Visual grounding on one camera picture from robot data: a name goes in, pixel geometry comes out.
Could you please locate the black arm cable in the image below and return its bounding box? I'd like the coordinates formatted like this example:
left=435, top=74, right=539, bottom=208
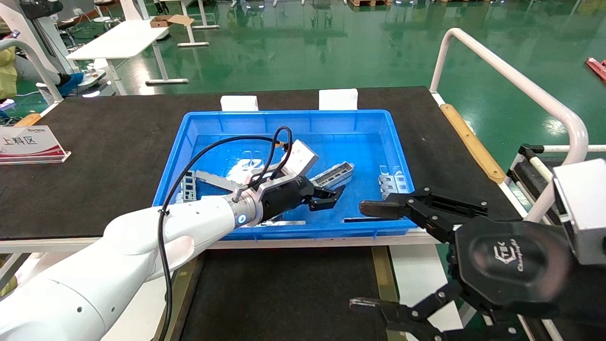
left=157, top=125, right=294, bottom=341

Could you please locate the dark thin metal bar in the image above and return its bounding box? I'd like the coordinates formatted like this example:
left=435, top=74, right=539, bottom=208
left=340, top=216, right=404, bottom=224

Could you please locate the black padded panel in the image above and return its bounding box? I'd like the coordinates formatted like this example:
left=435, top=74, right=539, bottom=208
left=507, top=144, right=559, bottom=215

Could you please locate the white rectangular table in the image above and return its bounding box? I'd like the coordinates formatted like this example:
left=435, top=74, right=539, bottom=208
left=66, top=19, right=190, bottom=96

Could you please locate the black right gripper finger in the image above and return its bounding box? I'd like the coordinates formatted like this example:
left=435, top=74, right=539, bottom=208
left=349, top=279, right=521, bottom=341
left=358, top=187, right=489, bottom=242

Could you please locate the long wooden edge strip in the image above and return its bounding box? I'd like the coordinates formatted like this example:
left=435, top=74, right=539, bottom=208
left=440, top=103, right=507, bottom=185

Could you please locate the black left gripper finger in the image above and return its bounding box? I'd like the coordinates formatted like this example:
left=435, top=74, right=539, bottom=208
left=310, top=184, right=347, bottom=197
left=307, top=196, right=339, bottom=212

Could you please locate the silver slotted metal bracket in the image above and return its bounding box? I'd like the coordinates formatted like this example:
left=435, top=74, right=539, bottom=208
left=310, top=162, right=356, bottom=190

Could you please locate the white table leg frame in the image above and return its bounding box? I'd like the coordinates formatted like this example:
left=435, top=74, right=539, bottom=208
left=161, top=0, right=221, bottom=48

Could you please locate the white tubular guard rail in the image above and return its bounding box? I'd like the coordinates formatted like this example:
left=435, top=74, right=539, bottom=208
left=428, top=28, right=606, bottom=224

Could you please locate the person in yellow clothing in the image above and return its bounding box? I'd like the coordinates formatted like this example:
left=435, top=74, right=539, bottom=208
left=0, top=46, right=86, bottom=101

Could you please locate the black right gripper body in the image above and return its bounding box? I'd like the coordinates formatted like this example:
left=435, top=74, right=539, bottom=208
left=448, top=215, right=576, bottom=323

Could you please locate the long thin silver strip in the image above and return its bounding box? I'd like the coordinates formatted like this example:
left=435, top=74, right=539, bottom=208
left=256, top=219, right=307, bottom=228

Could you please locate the open cardboard box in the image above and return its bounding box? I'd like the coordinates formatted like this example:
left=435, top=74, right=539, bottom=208
left=150, top=14, right=195, bottom=28

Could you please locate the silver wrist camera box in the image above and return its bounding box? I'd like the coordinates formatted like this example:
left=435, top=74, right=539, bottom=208
left=553, top=158, right=606, bottom=266
left=283, top=139, right=319, bottom=179

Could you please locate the small ladder-shaped metal part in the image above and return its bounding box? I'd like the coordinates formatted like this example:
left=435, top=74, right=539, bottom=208
left=176, top=169, right=196, bottom=203

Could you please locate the white and red table sign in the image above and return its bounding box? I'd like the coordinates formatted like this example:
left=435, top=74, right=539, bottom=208
left=0, top=125, right=72, bottom=166

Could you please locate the grey long metal bar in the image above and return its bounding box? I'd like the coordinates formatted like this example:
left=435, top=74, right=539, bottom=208
left=195, top=170, right=240, bottom=191

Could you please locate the blue plastic bin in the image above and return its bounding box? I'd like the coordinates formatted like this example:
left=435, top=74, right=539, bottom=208
left=151, top=110, right=421, bottom=242

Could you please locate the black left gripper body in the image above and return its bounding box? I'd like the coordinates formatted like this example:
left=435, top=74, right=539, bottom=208
left=250, top=166, right=316, bottom=224

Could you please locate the grey tubular rail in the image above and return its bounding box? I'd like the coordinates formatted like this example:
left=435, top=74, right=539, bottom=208
left=0, top=39, right=65, bottom=105

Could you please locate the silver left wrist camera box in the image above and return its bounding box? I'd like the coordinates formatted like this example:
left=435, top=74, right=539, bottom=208
left=283, top=139, right=319, bottom=179

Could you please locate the short wooden edge strip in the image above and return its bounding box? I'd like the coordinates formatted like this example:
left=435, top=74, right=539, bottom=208
left=14, top=113, right=43, bottom=128

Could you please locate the brass edge strip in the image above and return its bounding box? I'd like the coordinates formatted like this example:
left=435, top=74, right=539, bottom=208
left=163, top=258, right=202, bottom=341
left=371, top=246, right=399, bottom=304

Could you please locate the silver folded metal bracket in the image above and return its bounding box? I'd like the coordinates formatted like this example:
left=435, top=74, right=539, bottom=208
left=378, top=165, right=409, bottom=197

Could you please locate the red object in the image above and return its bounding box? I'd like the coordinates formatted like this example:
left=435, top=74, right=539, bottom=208
left=585, top=57, right=606, bottom=85

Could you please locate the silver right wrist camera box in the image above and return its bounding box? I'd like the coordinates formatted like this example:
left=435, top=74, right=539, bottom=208
left=553, top=158, right=606, bottom=266

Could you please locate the white foam block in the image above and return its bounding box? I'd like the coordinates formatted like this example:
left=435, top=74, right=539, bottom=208
left=221, top=96, right=259, bottom=113
left=319, top=89, right=359, bottom=111

